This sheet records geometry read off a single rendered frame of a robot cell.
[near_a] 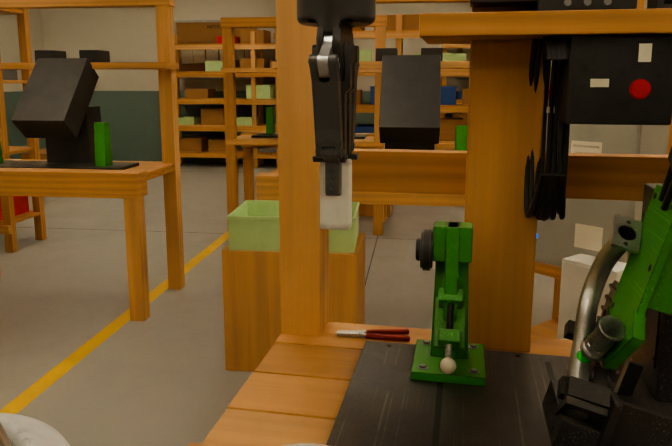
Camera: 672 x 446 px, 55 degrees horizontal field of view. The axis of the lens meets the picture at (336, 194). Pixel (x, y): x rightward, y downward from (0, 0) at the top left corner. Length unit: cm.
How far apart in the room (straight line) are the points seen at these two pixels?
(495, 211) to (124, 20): 1106
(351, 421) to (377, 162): 57
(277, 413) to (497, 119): 67
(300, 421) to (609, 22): 83
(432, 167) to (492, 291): 28
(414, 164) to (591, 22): 46
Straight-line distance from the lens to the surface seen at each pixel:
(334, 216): 64
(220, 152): 1078
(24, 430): 43
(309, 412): 113
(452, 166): 137
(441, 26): 116
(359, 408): 110
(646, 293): 97
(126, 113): 1208
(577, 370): 105
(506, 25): 116
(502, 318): 136
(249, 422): 111
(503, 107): 127
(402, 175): 138
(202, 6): 1159
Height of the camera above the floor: 142
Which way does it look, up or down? 10 degrees down
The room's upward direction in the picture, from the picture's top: straight up
